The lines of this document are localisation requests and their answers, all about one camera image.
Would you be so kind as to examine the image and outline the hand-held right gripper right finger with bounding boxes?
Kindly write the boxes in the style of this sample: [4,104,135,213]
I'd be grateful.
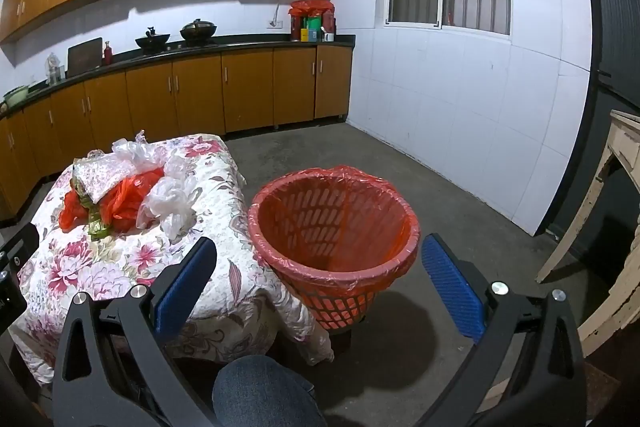
[421,233,588,427]

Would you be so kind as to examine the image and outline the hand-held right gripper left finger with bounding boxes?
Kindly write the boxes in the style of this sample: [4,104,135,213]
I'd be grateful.
[50,236,218,427]

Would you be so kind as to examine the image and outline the clear bubble wrap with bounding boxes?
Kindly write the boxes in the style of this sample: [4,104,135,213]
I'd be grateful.
[136,154,197,243]

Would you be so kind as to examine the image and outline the red plastic bag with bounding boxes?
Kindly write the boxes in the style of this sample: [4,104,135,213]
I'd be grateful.
[59,192,91,230]
[100,168,166,230]

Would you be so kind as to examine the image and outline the red plastic mesh basket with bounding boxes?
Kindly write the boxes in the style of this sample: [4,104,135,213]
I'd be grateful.
[247,164,421,333]

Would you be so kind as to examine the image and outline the floral tablecloth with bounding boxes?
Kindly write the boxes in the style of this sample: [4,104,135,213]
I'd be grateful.
[7,134,336,383]

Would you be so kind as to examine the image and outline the green wrapper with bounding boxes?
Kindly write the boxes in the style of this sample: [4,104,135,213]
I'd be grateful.
[87,206,113,238]

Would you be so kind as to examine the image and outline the person's leg in jeans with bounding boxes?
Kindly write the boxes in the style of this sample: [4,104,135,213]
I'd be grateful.
[212,354,328,427]

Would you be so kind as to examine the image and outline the clear plastic bag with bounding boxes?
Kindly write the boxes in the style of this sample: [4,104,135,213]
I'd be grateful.
[111,131,168,172]

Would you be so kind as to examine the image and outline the green enamel pot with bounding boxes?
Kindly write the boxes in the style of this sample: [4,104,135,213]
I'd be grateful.
[4,86,31,108]

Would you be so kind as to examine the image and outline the wooden base cabinets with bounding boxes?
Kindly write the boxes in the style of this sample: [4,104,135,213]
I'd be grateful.
[0,44,355,223]

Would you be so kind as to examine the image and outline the glass jar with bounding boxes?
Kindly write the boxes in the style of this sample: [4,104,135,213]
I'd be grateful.
[45,53,65,85]

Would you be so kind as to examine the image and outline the dark cutting board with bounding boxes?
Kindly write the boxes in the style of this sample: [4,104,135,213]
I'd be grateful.
[67,38,103,78]

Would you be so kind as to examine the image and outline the black wok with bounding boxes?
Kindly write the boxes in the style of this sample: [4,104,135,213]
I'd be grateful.
[135,27,171,52]

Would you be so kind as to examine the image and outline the black kitchen countertop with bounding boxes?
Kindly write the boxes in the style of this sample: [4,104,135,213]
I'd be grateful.
[0,34,357,118]

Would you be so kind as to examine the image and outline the dark pot with lid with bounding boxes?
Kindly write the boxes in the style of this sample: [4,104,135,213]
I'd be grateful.
[180,19,218,46]

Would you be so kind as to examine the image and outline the red bag on boxes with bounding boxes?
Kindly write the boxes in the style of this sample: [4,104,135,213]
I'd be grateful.
[289,0,335,18]

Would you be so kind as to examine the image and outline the dark ribbed door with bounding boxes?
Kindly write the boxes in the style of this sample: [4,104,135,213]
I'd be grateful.
[547,0,640,278]

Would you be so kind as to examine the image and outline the worn white wooden frame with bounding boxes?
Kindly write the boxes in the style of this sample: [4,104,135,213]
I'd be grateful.
[535,109,640,358]

